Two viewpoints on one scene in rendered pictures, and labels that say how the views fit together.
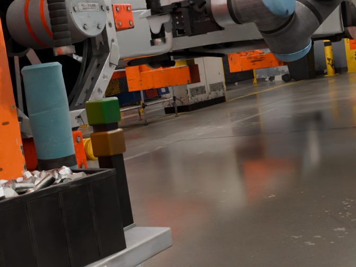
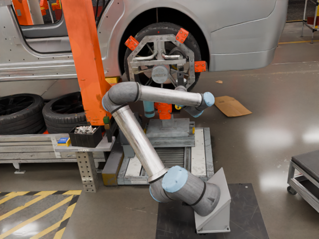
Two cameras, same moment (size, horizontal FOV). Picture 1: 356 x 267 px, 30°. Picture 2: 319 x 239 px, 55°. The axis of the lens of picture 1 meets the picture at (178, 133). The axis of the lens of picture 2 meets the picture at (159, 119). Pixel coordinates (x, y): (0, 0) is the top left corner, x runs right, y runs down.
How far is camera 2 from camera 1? 2.13 m
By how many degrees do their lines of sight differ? 64
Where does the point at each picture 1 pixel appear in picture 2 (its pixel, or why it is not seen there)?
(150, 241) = (102, 148)
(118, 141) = (107, 126)
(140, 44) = (238, 66)
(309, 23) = (193, 109)
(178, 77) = not seen: outside the picture
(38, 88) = not seen: hidden behind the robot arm
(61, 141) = (146, 107)
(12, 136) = (102, 114)
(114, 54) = (192, 80)
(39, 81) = not seen: hidden behind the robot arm
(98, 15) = (163, 77)
